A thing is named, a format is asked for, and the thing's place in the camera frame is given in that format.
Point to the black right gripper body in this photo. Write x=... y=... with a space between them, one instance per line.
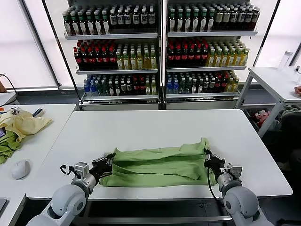
x=216 y=166

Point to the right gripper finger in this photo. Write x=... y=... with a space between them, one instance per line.
x=207 y=159
x=212 y=155

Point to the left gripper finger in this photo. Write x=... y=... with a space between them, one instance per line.
x=109 y=163
x=108 y=155

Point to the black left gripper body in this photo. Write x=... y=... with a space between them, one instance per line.
x=100 y=168

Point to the green t-shirt red print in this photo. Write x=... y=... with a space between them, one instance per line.
x=152 y=164

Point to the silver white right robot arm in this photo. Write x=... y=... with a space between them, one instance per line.
x=240 y=202

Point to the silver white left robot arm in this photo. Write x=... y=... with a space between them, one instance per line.
x=68 y=202

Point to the person's bare hand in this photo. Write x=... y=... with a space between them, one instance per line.
x=298 y=90

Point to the pink red cloth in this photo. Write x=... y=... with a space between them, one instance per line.
x=262 y=117

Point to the white computer mouse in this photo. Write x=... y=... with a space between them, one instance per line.
x=20 y=169

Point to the person in dark trousers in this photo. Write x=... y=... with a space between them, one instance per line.
x=291 y=141

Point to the dark blue white device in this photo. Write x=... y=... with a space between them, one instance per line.
x=37 y=113

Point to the pale yellow crumpled garment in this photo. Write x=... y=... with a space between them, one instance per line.
x=26 y=124

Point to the grey green cloth heap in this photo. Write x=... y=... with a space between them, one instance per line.
x=291 y=111

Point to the white side table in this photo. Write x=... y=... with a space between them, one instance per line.
x=270 y=80

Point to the yellow drink bottle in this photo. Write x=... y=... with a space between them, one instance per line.
x=126 y=61
x=120 y=61
x=245 y=57
x=210 y=58
x=224 y=58
x=231 y=58
x=140 y=60
x=146 y=60
x=153 y=60
x=238 y=58
x=217 y=58
x=133 y=61

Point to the plain green crumpled garment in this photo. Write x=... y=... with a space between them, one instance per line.
x=7 y=143

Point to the cola bottle red cap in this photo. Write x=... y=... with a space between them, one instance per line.
x=84 y=58
x=198 y=56
x=204 y=56
x=191 y=56
x=91 y=58
x=171 y=56
x=112 y=58
x=184 y=56
x=77 y=58
x=104 y=58
x=177 y=56
x=97 y=58

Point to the black slanted metal pole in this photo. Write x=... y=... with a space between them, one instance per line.
x=266 y=35
x=62 y=53

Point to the metal drinks shelf rack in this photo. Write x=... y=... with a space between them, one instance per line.
x=110 y=36
x=211 y=33

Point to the clear bottle white lid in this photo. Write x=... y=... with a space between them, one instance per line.
x=285 y=60

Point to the brown cardboard box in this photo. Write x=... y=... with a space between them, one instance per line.
x=2 y=84

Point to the brown tea bottle green cap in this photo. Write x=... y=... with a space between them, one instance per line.
x=105 y=24
x=180 y=22
x=75 y=25
x=172 y=22
x=195 y=21
x=89 y=24
x=187 y=22
x=203 y=21
x=68 y=26
x=211 y=21
x=97 y=24
x=82 y=25

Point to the dark bottle beige label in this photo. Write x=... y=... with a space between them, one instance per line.
x=219 y=20
x=233 y=20
x=241 y=20
x=255 y=18
x=226 y=20
x=248 y=19

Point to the dark bottle white label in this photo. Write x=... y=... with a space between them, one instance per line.
x=144 y=19
x=113 y=20
x=128 y=20
x=152 y=18
x=136 y=19
x=120 y=20

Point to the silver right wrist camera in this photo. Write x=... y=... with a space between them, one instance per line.
x=234 y=170

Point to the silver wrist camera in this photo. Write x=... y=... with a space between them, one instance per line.
x=81 y=168
x=234 y=170

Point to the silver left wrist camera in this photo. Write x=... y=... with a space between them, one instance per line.
x=81 y=168

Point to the grey window frame post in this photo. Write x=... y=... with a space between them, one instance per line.
x=42 y=47

